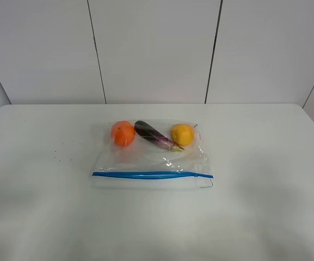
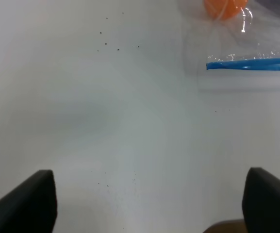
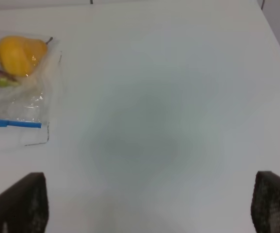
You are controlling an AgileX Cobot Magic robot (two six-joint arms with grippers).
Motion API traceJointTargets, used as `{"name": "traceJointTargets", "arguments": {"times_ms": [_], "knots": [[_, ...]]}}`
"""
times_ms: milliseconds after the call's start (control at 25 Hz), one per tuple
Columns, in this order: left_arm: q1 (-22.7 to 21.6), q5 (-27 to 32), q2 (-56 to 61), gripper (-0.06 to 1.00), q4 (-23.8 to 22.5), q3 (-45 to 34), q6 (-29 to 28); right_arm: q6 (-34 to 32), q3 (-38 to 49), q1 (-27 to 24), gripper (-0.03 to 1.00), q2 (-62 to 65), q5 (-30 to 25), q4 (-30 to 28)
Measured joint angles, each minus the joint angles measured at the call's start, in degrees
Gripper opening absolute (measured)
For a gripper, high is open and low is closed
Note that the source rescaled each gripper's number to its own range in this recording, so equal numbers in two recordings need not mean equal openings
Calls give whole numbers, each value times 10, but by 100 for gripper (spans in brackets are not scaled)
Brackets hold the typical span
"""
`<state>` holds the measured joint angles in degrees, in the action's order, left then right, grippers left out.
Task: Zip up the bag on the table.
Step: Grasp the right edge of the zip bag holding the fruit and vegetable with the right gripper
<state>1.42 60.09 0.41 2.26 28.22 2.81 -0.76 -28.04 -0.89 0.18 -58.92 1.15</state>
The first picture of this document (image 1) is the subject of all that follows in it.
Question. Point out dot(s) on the clear zip bag blue seal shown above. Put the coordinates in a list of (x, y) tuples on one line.
[(145, 166)]

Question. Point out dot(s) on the purple eggplant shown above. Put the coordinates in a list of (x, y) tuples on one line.
[(153, 136)]

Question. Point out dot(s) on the yellow pear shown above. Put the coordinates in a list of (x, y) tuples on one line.
[(182, 134)]

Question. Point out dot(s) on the orange fruit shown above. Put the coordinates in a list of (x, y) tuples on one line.
[(122, 133)]

